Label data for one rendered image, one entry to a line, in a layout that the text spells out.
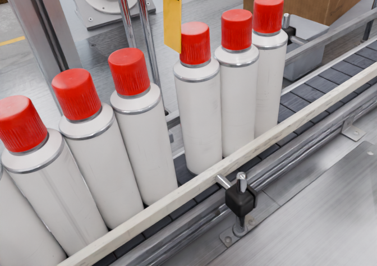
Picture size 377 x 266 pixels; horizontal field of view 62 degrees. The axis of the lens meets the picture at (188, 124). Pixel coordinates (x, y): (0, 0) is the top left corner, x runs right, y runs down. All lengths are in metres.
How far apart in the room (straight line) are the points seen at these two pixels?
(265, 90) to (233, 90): 0.06
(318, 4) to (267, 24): 0.48
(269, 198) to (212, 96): 0.20
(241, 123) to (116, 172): 0.17
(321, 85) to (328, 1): 0.28
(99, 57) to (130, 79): 0.59
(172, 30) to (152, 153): 0.13
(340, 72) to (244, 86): 0.32
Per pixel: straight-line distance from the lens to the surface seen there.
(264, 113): 0.44
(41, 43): 0.40
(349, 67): 0.68
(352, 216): 0.43
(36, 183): 0.30
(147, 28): 0.39
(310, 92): 0.60
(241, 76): 0.36
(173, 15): 0.32
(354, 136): 0.60
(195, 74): 0.33
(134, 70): 0.29
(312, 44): 0.57
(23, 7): 0.39
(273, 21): 0.38
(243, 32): 0.35
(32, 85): 0.84
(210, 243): 0.44
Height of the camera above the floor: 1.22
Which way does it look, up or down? 41 degrees down
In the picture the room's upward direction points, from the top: 7 degrees counter-clockwise
